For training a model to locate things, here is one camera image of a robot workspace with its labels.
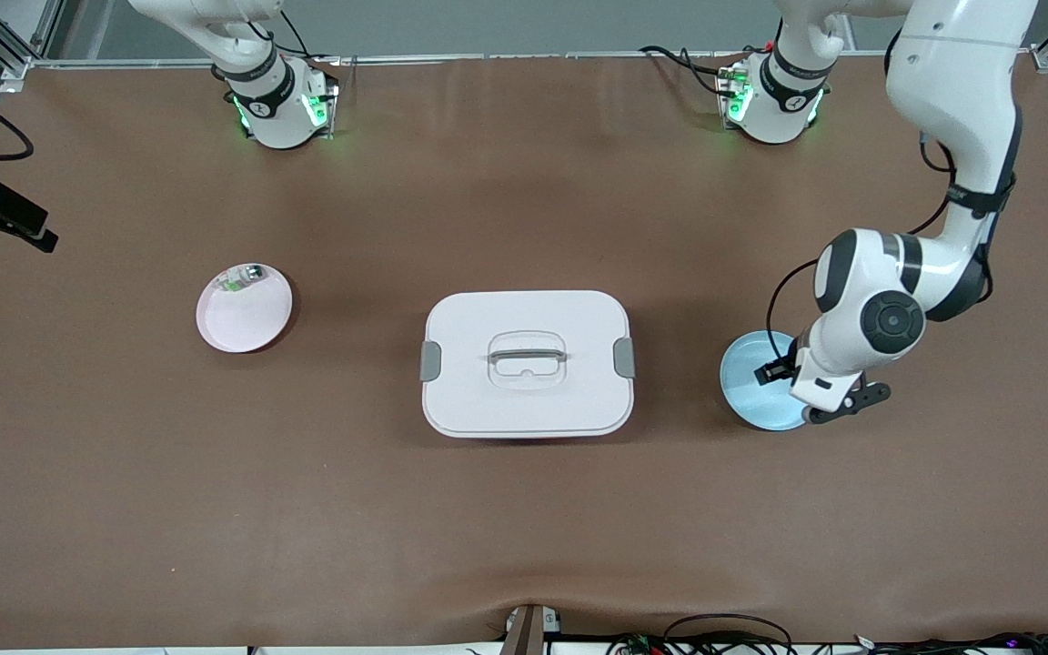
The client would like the white lidded storage box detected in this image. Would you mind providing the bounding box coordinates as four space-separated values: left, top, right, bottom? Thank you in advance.
419 289 636 439

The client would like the light blue round plate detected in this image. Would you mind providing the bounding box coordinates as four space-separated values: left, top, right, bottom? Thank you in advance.
720 330 816 432

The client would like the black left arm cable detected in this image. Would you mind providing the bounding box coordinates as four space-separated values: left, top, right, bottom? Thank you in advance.
765 259 821 365

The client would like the pale pink round plate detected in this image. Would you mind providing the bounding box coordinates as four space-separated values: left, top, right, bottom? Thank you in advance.
196 263 294 354

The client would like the black looped cable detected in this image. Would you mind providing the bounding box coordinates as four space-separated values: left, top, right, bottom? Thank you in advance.
665 614 795 655

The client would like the metal bracket at table edge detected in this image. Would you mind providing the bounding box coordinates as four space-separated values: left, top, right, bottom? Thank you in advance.
501 603 561 655

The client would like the aluminium table edge rail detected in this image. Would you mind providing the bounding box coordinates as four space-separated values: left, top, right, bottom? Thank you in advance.
28 50 1048 70

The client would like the green and white switch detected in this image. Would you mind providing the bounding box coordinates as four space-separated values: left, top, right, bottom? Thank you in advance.
219 264 268 294

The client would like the black cable bundle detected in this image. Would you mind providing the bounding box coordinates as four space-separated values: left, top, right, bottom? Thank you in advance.
851 630 1048 655

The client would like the black base power cable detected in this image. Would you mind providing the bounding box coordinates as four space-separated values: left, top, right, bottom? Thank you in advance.
640 45 743 96

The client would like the brown table mat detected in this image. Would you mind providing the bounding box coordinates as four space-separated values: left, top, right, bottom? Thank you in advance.
0 55 1048 649

